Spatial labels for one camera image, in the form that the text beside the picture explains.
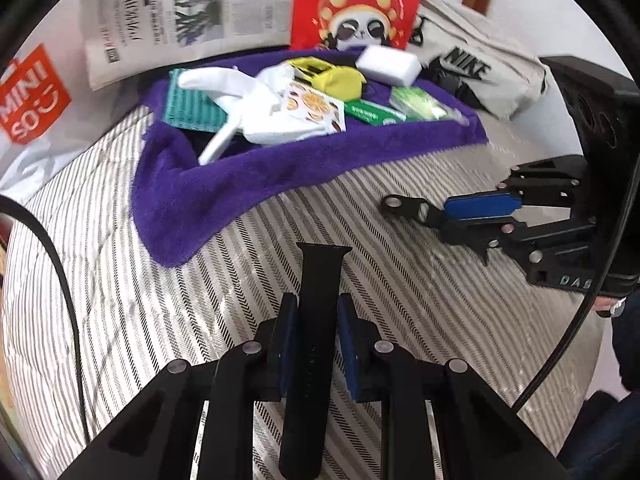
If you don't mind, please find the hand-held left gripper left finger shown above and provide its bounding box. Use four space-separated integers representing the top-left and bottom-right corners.
60 292 301 480

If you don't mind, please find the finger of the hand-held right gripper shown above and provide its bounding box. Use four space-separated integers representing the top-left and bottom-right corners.
439 216 597 262
441 156 589 225

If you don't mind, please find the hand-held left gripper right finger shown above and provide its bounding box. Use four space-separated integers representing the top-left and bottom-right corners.
336 294 571 480

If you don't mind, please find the plain black watch strap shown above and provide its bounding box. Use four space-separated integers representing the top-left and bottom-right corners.
277 242 351 480

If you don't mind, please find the light green tissue pack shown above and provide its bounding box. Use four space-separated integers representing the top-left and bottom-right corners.
389 86 471 126

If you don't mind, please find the dark green packet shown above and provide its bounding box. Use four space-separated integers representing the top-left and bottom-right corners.
344 100 408 126

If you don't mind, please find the white sponge block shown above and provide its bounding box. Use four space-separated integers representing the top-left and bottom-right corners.
355 45 422 87

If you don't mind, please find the yellow pouch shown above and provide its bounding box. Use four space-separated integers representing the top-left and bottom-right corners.
286 57 368 101

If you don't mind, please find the fruit print packet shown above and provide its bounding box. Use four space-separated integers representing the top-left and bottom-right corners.
272 80 347 133

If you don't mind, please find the teal ribbed cloth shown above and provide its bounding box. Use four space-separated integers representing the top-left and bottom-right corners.
162 67 226 131

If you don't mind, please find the white waist bag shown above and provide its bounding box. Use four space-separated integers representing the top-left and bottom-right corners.
407 0 551 121

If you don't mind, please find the purple towel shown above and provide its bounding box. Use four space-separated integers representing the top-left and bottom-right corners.
131 47 490 268

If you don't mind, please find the person's leg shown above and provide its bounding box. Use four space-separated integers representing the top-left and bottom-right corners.
557 290 640 480

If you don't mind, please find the red paper bag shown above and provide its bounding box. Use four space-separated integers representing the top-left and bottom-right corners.
290 0 431 53

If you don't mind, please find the folded newspaper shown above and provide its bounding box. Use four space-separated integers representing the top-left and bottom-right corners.
80 0 297 92

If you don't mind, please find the white plastic shopping bag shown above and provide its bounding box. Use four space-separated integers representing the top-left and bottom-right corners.
0 42 151 201

